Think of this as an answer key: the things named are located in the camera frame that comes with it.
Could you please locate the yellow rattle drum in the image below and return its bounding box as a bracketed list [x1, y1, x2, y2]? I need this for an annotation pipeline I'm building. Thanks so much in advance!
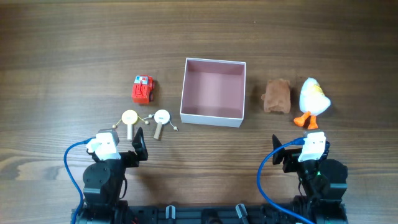
[112, 110, 149, 141]

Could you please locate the white rattle drum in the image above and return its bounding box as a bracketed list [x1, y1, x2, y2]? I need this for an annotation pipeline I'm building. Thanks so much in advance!
[149, 109, 178, 140]

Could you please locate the red toy fire truck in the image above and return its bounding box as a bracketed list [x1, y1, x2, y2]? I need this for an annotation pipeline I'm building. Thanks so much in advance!
[131, 75, 155, 105]

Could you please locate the brown plush bear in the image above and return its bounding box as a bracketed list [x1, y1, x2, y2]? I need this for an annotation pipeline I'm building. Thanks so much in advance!
[261, 78, 291, 114]

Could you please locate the white plush duck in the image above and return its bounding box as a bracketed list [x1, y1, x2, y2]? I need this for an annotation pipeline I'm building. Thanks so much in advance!
[294, 78, 331, 129]

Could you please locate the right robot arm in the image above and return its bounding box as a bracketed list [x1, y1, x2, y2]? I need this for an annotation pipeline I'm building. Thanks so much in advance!
[272, 141, 348, 223]

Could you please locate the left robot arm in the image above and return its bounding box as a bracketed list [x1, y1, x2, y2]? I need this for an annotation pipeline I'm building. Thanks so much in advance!
[71, 128, 148, 223]

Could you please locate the pink cardboard box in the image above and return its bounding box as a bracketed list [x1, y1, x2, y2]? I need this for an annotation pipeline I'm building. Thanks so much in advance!
[180, 58, 246, 128]

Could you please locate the right blue cable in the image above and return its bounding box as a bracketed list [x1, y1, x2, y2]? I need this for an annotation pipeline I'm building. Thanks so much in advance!
[256, 137, 315, 224]

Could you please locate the blue cable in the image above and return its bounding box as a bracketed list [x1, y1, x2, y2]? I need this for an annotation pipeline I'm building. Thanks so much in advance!
[256, 137, 315, 224]
[63, 137, 96, 224]

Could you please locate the left blue cable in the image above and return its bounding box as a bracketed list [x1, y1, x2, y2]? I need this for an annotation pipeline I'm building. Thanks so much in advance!
[63, 137, 96, 224]

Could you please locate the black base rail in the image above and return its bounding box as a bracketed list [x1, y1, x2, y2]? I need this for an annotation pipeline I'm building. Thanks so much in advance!
[130, 205, 299, 224]

